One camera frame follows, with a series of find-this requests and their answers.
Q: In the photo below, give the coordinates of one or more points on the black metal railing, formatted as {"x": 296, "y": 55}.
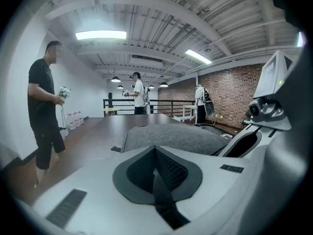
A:
{"x": 166, "y": 104}

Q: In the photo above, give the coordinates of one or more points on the black pendant lamp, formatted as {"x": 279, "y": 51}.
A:
{"x": 120, "y": 86}
{"x": 116, "y": 79}
{"x": 151, "y": 86}
{"x": 164, "y": 84}

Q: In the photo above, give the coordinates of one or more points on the small yellow wooden table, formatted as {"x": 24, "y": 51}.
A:
{"x": 111, "y": 109}

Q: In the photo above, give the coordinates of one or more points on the clear pink-capped water jug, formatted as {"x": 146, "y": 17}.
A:
{"x": 82, "y": 121}
{"x": 77, "y": 122}
{"x": 72, "y": 125}

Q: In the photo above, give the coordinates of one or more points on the white flower bouquet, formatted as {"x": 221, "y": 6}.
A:
{"x": 64, "y": 92}

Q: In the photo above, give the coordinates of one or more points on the grey backpack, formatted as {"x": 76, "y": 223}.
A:
{"x": 171, "y": 136}

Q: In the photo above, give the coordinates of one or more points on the rectangular ceiling light panel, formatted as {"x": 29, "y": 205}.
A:
{"x": 198, "y": 56}
{"x": 100, "y": 35}

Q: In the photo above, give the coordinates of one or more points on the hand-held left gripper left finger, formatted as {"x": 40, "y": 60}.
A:
{"x": 97, "y": 187}

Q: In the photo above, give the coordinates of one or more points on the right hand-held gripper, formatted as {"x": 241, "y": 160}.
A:
{"x": 271, "y": 82}

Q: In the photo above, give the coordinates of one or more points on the white frame table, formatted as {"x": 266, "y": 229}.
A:
{"x": 188, "y": 106}

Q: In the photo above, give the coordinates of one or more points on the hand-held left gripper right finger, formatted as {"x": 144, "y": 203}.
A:
{"x": 220, "y": 187}

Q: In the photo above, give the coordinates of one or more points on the ceiling air vent unit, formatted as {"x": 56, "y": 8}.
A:
{"x": 146, "y": 59}

